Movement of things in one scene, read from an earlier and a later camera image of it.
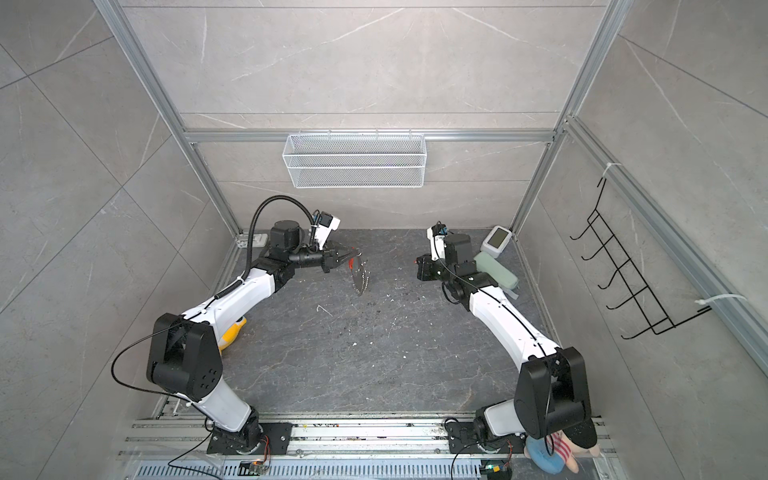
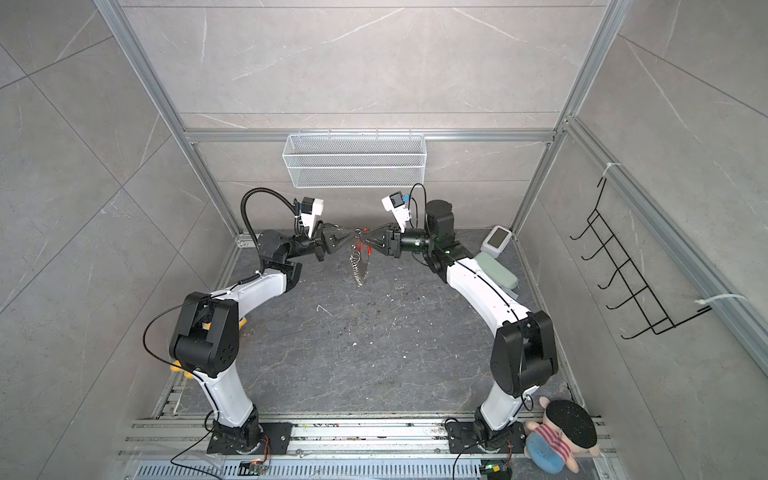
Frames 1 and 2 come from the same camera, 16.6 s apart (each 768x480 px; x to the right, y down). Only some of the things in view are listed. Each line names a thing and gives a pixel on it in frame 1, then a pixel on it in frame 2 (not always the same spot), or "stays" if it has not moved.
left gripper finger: (348, 256) → (338, 237)
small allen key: (317, 309) stays
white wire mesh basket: (355, 161) stays
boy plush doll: (550, 454) stays
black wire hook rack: (640, 294) stays
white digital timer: (496, 240) stays
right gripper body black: (432, 270) → (396, 242)
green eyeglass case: (491, 266) stays
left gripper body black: (326, 260) → (316, 243)
